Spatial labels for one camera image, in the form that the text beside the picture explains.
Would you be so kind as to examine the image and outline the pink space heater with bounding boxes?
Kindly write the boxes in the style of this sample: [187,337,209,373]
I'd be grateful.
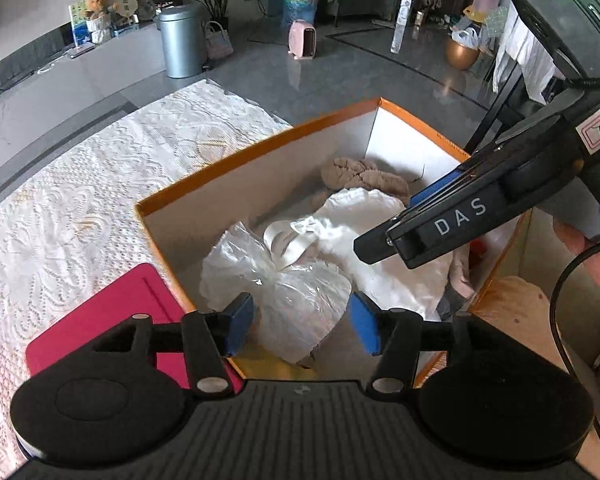
[287,19,320,61]

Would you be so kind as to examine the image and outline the green photo board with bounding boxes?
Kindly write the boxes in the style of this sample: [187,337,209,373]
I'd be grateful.
[69,0,137,49]

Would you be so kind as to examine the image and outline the white plastic bag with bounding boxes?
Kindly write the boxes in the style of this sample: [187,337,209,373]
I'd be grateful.
[200,215,354,364]

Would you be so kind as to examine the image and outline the white marble television cabinet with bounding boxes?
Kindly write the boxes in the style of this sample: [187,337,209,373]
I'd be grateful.
[0,15,172,137]

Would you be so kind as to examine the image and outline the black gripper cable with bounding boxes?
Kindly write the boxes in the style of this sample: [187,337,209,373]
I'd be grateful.
[549,239,600,467]

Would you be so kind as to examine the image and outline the white hanging clothes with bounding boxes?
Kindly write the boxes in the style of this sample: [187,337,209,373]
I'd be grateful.
[492,0,562,107]

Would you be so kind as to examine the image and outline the round white fan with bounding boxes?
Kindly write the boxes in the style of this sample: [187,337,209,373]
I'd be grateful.
[112,0,139,24]

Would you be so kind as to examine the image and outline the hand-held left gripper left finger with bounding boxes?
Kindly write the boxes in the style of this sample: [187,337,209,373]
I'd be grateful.
[87,292,255,395]

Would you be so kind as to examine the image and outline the gold waste bin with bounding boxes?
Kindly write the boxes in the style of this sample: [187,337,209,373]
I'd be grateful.
[445,27,481,71]

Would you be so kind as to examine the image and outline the grey metal trash can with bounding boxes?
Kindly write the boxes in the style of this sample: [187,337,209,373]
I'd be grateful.
[158,2,206,79]

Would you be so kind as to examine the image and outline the white towel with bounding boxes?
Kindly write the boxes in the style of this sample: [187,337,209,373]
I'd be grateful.
[310,187,477,322]

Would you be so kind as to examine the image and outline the brown plush towel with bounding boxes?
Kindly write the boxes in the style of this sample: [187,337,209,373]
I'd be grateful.
[321,156,412,199]

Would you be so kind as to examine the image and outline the pink grey cloth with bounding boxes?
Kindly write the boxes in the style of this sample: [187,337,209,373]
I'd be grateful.
[437,250,477,322]

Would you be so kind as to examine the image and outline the tall white tube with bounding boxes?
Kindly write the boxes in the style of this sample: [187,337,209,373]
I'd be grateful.
[391,0,412,55]

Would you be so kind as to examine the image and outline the woven handbag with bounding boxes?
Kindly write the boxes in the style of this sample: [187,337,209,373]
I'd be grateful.
[203,21,235,60]

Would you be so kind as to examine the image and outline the white lace tablecloth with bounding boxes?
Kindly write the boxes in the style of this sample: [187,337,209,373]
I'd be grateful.
[0,80,294,468]

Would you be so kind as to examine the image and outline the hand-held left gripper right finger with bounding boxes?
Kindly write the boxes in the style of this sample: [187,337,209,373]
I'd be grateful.
[349,292,511,396]

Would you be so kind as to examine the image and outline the orange cardboard box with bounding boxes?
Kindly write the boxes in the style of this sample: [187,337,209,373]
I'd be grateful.
[134,99,532,390]

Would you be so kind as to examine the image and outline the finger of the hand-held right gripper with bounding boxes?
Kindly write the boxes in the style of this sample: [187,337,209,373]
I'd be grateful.
[408,166,474,212]
[354,209,422,264]

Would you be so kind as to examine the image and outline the red square box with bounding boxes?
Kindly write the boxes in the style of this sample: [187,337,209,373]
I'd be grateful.
[26,262,245,394]

